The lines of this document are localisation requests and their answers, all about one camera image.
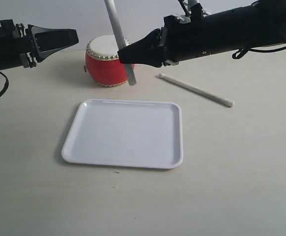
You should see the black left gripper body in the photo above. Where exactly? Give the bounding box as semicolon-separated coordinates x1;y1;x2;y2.
0;19;37;69

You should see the white rectangular plastic tray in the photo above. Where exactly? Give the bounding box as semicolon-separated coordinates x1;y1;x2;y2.
62;99;184;170

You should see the wooden drumstick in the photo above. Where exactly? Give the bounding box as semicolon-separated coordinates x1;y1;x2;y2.
104;0;137;86
158;73;234;108

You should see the small red drum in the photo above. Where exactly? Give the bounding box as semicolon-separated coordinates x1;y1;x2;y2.
84;35;127;87

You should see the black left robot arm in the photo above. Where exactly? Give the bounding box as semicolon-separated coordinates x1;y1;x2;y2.
0;19;79;70

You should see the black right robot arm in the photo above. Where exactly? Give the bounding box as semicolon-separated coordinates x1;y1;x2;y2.
118;0;286;68

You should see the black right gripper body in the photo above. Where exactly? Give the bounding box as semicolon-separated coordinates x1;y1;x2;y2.
161;15;209;66

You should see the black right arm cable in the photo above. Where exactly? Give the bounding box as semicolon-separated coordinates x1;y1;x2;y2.
232;39;286;59

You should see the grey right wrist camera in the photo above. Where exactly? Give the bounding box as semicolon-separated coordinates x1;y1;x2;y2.
172;0;212;24

